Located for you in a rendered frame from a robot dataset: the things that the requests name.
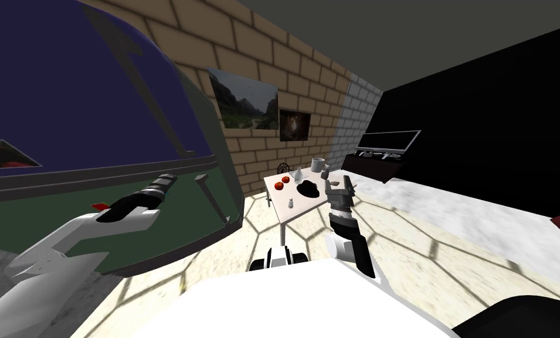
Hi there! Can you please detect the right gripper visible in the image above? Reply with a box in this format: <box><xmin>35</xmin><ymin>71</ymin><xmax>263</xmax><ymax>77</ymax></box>
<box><xmin>324</xmin><ymin>175</ymin><xmax>358</xmax><ymax>214</ymax></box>

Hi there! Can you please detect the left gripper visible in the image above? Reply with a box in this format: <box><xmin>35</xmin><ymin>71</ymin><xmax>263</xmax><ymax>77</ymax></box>
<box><xmin>152</xmin><ymin>173</ymin><xmax>179</xmax><ymax>191</ymax></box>

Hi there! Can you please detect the black bowl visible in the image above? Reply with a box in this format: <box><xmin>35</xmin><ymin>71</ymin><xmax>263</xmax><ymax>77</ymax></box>
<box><xmin>296</xmin><ymin>180</ymin><xmax>321</xmax><ymax>199</ymax></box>

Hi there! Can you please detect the dark cabinet with screen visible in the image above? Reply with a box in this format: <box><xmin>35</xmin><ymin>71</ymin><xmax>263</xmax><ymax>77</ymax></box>
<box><xmin>340</xmin><ymin>130</ymin><xmax>422</xmax><ymax>184</ymax></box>

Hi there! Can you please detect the white table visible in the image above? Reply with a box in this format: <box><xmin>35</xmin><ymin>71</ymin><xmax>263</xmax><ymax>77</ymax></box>
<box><xmin>263</xmin><ymin>162</ymin><xmax>355</xmax><ymax>248</ymax></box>

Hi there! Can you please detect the blue and green fridge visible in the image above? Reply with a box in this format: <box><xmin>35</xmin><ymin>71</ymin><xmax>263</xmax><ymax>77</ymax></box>
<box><xmin>0</xmin><ymin>0</ymin><xmax>246</xmax><ymax>279</ymax></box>

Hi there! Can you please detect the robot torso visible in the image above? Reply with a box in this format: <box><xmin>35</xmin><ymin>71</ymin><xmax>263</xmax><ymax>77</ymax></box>
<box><xmin>134</xmin><ymin>244</ymin><xmax>460</xmax><ymax>338</ymax></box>

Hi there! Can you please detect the green fridge door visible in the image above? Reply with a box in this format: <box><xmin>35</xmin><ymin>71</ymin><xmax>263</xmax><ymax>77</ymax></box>
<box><xmin>0</xmin><ymin>164</ymin><xmax>243</xmax><ymax>277</ymax></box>

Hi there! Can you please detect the blue fridge door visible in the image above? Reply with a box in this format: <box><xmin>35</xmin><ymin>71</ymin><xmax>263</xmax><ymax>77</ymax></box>
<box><xmin>0</xmin><ymin>0</ymin><xmax>216</xmax><ymax>180</ymax></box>

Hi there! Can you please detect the photo on fridge door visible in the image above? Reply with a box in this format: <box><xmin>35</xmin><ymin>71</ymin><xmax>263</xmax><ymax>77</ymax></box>
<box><xmin>0</xmin><ymin>138</ymin><xmax>43</xmax><ymax>170</ymax></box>

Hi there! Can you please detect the grey short door handle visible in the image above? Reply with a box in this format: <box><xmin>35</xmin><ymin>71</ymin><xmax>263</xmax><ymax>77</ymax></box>
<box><xmin>194</xmin><ymin>173</ymin><xmax>230</xmax><ymax>227</ymax></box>

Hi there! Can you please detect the dark wall picture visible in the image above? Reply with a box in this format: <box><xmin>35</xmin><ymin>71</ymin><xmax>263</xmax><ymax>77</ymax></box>
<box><xmin>278</xmin><ymin>109</ymin><xmax>312</xmax><ymax>143</ymax></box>

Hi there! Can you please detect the dark long door handle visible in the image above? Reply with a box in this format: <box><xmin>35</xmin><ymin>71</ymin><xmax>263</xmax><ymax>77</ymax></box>
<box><xmin>83</xmin><ymin>5</ymin><xmax>197</xmax><ymax>160</ymax></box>

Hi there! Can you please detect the landscape wall picture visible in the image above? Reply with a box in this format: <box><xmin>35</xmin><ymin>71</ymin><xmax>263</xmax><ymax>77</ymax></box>
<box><xmin>207</xmin><ymin>66</ymin><xmax>280</xmax><ymax>131</ymax></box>

